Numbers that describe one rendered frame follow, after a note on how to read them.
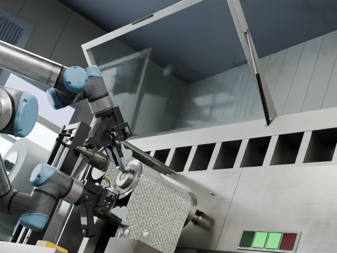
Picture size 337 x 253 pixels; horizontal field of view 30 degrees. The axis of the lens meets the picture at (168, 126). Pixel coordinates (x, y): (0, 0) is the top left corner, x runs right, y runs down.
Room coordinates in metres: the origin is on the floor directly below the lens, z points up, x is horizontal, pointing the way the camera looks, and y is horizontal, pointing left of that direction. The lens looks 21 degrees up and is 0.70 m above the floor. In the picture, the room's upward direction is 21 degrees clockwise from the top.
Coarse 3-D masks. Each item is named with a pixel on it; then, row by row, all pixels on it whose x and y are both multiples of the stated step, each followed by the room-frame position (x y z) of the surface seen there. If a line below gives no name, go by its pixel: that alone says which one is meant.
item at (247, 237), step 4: (244, 232) 2.00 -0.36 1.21; (248, 232) 1.98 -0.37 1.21; (252, 232) 1.96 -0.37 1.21; (244, 236) 1.99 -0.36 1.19; (248, 236) 1.97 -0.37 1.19; (252, 236) 1.96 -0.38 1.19; (244, 240) 1.98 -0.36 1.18; (248, 240) 1.97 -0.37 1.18; (240, 244) 2.00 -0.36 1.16; (244, 244) 1.98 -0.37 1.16; (248, 244) 1.96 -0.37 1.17
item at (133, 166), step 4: (132, 164) 2.07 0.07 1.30; (132, 168) 2.06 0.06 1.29; (136, 168) 2.04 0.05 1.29; (136, 172) 2.03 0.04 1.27; (136, 176) 2.02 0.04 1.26; (132, 180) 2.03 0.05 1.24; (132, 184) 2.03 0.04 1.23; (116, 188) 2.11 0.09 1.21; (120, 188) 2.09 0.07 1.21; (128, 188) 2.04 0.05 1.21; (120, 192) 2.07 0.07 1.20; (124, 192) 2.05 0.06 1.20; (128, 196) 2.07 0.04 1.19; (192, 200) 2.16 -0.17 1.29; (192, 204) 2.15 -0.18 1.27; (192, 208) 2.15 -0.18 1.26; (188, 212) 2.15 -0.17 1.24; (188, 216) 2.16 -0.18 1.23
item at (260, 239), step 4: (256, 232) 1.95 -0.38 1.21; (260, 232) 1.93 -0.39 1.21; (264, 232) 1.92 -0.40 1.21; (256, 236) 1.94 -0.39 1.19; (260, 236) 1.93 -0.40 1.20; (264, 236) 1.91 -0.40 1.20; (256, 240) 1.94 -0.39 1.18; (260, 240) 1.92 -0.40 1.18; (264, 240) 1.91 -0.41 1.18; (256, 244) 1.93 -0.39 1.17; (260, 244) 1.92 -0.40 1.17
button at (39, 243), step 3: (39, 240) 1.82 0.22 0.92; (42, 240) 1.81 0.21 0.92; (36, 243) 1.83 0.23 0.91; (39, 243) 1.81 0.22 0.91; (42, 243) 1.80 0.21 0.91; (45, 243) 1.78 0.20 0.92; (48, 243) 1.77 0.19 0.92; (51, 243) 1.78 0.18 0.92; (45, 246) 1.77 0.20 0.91; (48, 246) 1.78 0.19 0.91; (51, 246) 1.78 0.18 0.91; (54, 246) 1.78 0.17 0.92; (57, 246) 1.79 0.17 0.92; (60, 249) 1.79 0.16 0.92; (63, 249) 1.80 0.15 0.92
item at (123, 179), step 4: (128, 168) 2.05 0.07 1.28; (120, 172) 2.08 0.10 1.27; (124, 172) 2.07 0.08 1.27; (128, 172) 2.04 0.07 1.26; (132, 172) 2.04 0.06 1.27; (120, 176) 2.08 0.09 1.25; (124, 176) 2.06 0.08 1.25; (128, 176) 2.03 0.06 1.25; (132, 176) 2.04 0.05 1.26; (116, 180) 2.09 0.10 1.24; (120, 180) 2.07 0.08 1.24; (124, 180) 2.04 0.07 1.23; (128, 180) 2.04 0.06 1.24; (116, 184) 2.08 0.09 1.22; (120, 184) 2.05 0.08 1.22; (124, 184) 2.04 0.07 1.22; (128, 184) 2.05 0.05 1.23; (124, 188) 2.06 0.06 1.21
